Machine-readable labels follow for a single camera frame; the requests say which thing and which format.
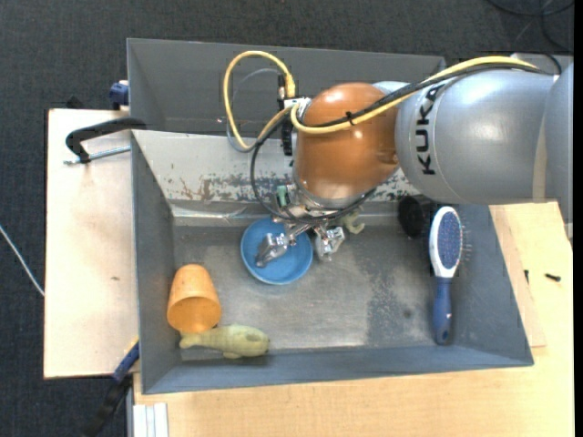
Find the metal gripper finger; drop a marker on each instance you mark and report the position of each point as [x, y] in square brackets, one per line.
[329, 242]
[272, 248]

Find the blue bowl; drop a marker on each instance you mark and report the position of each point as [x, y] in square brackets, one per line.
[291, 267]

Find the pale green toy figure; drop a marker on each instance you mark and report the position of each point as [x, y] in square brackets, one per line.
[354, 223]

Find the grey metal bin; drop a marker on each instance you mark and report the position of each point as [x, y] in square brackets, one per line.
[319, 307]

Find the black round object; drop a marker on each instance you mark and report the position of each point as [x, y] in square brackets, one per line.
[412, 216]

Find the orange plastic cup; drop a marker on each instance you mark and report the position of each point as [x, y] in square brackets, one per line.
[193, 298]

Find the yellow-green toy fish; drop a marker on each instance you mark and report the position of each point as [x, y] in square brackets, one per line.
[228, 340]

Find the blue and white brush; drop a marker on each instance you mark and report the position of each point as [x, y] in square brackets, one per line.
[445, 244]

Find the pale wood board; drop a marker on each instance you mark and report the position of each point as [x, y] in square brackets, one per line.
[88, 253]

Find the black cylinder on white bracket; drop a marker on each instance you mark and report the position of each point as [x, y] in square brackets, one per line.
[287, 138]

